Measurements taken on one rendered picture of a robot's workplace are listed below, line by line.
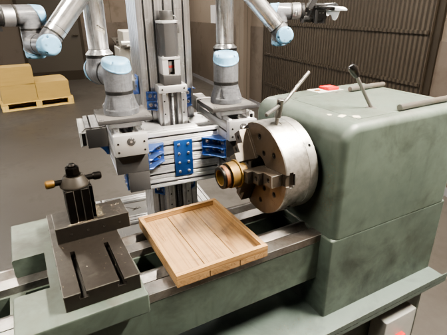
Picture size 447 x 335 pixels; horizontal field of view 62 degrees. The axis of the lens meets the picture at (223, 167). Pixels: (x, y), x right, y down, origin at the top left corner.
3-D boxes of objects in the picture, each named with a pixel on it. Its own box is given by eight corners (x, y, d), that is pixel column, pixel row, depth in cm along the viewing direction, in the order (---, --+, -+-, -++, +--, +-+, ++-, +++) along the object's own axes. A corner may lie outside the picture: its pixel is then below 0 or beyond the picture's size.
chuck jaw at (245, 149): (259, 159, 130) (249, 127, 132) (266, 155, 125) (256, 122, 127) (231, 165, 125) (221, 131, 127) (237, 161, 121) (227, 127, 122)
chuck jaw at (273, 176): (271, 161, 124) (293, 171, 114) (271, 175, 125) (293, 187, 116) (242, 168, 119) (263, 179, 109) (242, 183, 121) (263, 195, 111)
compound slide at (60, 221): (122, 211, 122) (120, 197, 120) (130, 226, 114) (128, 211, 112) (54, 228, 113) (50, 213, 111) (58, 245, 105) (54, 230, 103)
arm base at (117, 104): (102, 110, 168) (98, 88, 164) (136, 106, 173) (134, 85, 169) (106, 118, 155) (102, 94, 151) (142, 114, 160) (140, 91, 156)
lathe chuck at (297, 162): (251, 176, 150) (261, 103, 133) (299, 225, 127) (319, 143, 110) (231, 181, 146) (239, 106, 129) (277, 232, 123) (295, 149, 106)
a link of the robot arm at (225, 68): (213, 83, 172) (212, 52, 166) (213, 78, 184) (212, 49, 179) (239, 82, 172) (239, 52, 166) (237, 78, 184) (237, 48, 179)
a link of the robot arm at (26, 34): (32, 60, 139) (26, 29, 135) (22, 58, 147) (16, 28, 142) (54, 58, 144) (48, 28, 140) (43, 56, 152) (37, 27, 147)
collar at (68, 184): (86, 176, 111) (85, 167, 110) (92, 187, 105) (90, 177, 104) (58, 182, 108) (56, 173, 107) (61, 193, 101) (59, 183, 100)
